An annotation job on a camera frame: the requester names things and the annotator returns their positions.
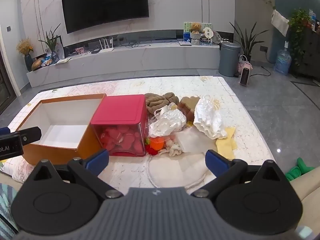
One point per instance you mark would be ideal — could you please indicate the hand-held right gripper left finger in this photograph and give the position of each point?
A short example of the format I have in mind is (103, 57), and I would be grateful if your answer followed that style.
(96, 162)

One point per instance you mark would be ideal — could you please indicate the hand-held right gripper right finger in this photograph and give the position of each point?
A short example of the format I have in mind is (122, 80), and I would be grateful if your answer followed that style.
(217, 160)

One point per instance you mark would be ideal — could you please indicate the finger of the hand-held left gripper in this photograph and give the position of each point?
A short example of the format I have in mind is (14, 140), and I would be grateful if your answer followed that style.
(4, 131)
(30, 135)

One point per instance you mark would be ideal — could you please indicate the yellow cloth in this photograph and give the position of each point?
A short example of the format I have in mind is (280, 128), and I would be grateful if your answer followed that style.
(225, 147)

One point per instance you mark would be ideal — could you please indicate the orange cardboard box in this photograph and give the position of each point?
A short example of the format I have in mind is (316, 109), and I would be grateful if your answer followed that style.
(85, 145)

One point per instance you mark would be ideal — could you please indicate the white satin cloth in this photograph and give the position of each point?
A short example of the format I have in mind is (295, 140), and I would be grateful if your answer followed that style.
(207, 117)

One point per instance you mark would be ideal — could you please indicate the red storage box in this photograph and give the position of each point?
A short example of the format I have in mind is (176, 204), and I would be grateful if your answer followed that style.
(117, 110)

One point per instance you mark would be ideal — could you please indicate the white plastic bag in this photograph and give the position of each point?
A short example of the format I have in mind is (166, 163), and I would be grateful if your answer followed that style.
(170, 120)

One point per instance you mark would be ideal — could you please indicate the brown sponge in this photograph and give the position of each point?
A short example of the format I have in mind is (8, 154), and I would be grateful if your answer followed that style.
(185, 105)

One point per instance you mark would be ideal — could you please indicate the folded white tissue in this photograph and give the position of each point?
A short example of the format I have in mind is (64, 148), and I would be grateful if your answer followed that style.
(192, 141)

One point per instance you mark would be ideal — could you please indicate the red knitted strawberry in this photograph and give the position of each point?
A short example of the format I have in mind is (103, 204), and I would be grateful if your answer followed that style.
(151, 151)

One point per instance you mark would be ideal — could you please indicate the blue patterned cushion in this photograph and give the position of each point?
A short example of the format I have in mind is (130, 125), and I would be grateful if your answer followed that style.
(6, 205)

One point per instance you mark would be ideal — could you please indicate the orange knitted ball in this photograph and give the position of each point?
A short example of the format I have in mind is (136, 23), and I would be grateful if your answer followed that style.
(157, 143)

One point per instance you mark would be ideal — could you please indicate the vase with yellow flowers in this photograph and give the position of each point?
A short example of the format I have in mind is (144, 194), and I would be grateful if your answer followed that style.
(28, 61)

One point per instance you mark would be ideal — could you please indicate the green slippers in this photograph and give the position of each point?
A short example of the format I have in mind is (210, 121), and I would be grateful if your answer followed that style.
(301, 166)

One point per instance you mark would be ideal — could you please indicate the brown knitted cloth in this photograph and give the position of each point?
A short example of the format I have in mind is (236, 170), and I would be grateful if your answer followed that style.
(155, 101)

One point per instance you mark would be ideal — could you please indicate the pink white space heater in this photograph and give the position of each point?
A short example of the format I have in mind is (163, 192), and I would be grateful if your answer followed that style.
(245, 76)

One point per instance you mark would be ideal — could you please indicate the small green potted plant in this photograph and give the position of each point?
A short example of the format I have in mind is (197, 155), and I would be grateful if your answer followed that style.
(51, 42)

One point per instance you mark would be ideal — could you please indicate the cream sofa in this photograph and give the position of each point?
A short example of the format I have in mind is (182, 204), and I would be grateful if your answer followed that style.
(307, 192)

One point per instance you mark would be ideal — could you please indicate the grey trash bin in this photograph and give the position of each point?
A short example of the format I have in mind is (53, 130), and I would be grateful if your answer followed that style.
(228, 60)

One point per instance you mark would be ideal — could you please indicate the small pink bag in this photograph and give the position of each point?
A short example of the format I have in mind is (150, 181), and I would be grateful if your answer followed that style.
(243, 59)

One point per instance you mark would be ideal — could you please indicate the white television bench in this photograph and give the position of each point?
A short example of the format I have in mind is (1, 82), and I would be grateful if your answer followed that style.
(125, 60)

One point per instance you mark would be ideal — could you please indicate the white router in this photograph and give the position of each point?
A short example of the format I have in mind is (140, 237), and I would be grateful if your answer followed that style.
(106, 50)

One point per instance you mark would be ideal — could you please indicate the blue water jug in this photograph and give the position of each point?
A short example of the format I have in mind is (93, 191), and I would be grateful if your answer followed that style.
(282, 61)

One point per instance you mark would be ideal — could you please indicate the long-leaf potted plant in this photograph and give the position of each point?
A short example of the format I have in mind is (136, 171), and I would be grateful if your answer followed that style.
(246, 40)

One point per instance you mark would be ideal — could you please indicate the white round hand fan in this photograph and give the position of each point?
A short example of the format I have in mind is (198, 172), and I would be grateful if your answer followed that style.
(208, 33)

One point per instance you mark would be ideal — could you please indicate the brown teddy bear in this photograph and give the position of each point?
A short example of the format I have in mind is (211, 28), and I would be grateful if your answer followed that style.
(195, 27)

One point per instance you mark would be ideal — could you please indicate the green picture board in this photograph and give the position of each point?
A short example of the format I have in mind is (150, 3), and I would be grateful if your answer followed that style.
(187, 27)

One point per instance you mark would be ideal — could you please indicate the dark cabinet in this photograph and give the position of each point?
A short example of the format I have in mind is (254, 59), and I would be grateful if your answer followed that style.
(310, 55)

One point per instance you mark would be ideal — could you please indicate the white hanging cloth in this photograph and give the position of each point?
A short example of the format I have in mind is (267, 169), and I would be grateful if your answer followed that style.
(280, 22)

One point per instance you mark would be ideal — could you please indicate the bushy green potted plant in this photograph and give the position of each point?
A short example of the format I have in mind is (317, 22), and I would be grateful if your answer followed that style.
(298, 20)

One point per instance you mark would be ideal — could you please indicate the black wall television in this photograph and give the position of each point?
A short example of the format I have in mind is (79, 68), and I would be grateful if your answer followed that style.
(105, 2)

